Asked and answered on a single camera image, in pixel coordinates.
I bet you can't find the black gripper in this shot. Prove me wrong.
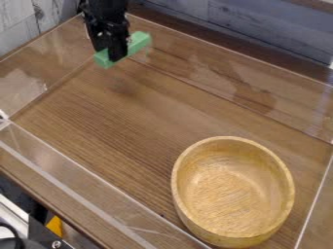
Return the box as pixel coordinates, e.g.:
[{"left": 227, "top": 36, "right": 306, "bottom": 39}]
[{"left": 78, "top": 0, "right": 129, "bottom": 62}]

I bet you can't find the green rectangular block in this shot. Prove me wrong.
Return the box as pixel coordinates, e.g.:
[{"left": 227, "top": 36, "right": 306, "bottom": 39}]
[{"left": 93, "top": 31, "right": 152, "bottom": 69}]

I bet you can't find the brown wooden bowl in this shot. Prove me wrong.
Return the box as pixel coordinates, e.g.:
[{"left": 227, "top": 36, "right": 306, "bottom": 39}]
[{"left": 169, "top": 136, "right": 295, "bottom": 248}]

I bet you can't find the yellow warning sticker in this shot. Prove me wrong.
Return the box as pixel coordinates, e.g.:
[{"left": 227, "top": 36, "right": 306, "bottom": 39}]
[{"left": 45, "top": 216, "right": 64, "bottom": 237}]

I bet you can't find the clear acrylic enclosure wall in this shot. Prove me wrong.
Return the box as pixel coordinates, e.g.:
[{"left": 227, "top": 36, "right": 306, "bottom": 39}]
[{"left": 0, "top": 13, "right": 333, "bottom": 249}]

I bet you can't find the black cable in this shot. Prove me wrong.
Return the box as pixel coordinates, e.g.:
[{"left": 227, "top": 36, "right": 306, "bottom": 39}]
[{"left": 0, "top": 221, "right": 29, "bottom": 249}]

